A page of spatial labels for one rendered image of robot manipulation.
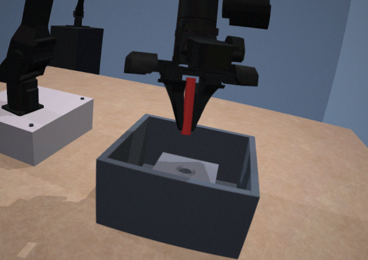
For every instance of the red peg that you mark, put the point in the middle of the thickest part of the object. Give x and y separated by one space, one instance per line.
188 105

